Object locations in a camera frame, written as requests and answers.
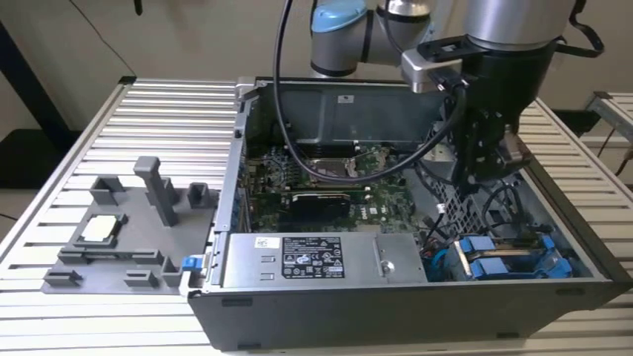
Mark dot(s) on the blue case latch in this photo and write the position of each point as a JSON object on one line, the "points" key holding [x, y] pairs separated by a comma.
{"points": [[189, 263]]}

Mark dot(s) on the black upright pole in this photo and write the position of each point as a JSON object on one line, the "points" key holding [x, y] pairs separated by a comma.
{"points": [[29, 74]]}

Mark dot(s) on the hard disk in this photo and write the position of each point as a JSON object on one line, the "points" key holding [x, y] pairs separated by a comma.
{"points": [[514, 244]]}

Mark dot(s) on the black box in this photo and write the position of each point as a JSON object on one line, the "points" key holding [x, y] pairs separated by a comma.
{"points": [[29, 159]]}

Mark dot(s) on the black fan shroud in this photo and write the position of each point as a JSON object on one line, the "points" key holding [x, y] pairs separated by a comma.
{"points": [[345, 115]]}

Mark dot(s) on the green motherboard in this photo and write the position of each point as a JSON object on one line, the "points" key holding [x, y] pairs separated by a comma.
{"points": [[385, 207]]}

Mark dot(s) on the small gray wrist camera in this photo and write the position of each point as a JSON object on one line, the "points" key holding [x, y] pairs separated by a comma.
{"points": [[514, 152]]}

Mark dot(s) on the black graphics card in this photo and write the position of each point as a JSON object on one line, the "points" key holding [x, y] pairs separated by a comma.
{"points": [[312, 215]]}

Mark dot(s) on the CPU socket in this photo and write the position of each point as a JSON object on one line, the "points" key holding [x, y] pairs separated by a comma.
{"points": [[328, 168]]}

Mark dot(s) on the open black PC case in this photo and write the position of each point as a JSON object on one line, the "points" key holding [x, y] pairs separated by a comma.
{"points": [[396, 319]]}

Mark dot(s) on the gray plastic parts rack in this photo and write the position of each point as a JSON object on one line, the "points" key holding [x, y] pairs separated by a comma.
{"points": [[138, 230]]}

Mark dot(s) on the blue disk carrier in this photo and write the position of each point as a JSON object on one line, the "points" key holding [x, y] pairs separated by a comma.
{"points": [[494, 269]]}

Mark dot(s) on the silver power supply unit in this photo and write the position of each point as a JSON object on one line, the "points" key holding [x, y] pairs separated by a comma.
{"points": [[246, 267]]}

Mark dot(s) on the metal frame table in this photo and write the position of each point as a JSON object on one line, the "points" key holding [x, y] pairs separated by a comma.
{"points": [[610, 107]]}

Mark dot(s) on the small dark hanging object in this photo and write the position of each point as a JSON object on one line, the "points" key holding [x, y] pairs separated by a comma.
{"points": [[138, 7]]}

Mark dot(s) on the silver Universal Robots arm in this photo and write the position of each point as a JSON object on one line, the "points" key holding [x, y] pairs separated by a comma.
{"points": [[514, 18]]}

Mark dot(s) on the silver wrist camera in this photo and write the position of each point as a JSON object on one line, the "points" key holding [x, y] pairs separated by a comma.
{"points": [[425, 70]]}

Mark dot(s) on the silver CPU chip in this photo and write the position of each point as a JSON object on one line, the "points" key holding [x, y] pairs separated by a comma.
{"points": [[101, 227]]}

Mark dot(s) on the perforated metal disk bay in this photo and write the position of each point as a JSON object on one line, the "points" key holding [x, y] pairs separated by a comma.
{"points": [[445, 200]]}

